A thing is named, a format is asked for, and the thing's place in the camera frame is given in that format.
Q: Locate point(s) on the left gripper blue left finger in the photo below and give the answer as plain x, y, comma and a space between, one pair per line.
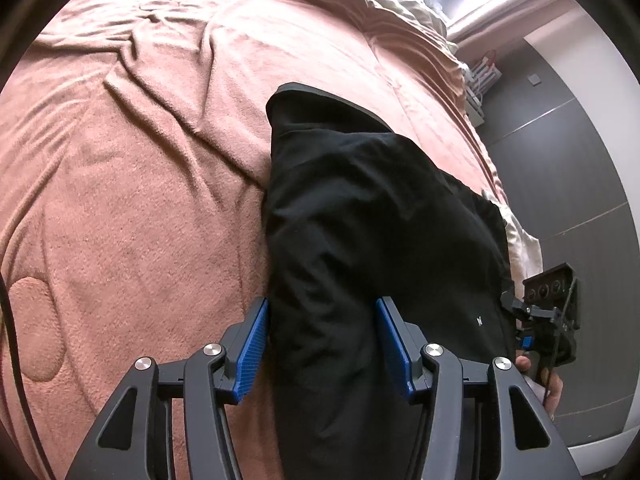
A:
132, 436

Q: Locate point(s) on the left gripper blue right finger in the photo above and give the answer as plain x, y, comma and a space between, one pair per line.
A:
514, 436

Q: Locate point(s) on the black button-up shirt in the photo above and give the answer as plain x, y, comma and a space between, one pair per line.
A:
355, 212

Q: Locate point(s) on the person's right hand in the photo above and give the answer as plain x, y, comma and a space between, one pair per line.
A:
545, 384

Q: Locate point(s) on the cream folded blanket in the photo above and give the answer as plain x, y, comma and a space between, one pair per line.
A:
525, 253

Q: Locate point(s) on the white right nightstand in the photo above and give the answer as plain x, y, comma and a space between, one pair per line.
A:
479, 78

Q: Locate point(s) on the brown bed blanket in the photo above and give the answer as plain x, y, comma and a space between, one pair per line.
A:
135, 150

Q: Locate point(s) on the right pink curtain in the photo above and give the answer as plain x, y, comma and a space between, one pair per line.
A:
494, 24

